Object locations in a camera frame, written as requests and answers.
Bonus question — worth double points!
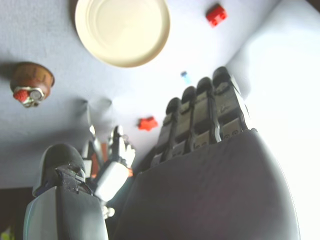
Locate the chocolate toy cupcake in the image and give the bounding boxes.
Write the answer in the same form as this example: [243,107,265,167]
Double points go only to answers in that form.
[9,61,56,109]

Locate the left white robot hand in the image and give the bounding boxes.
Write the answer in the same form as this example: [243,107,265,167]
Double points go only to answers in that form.
[23,66,301,240]

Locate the metal utensils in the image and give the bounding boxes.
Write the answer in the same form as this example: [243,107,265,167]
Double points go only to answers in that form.
[81,124,105,166]

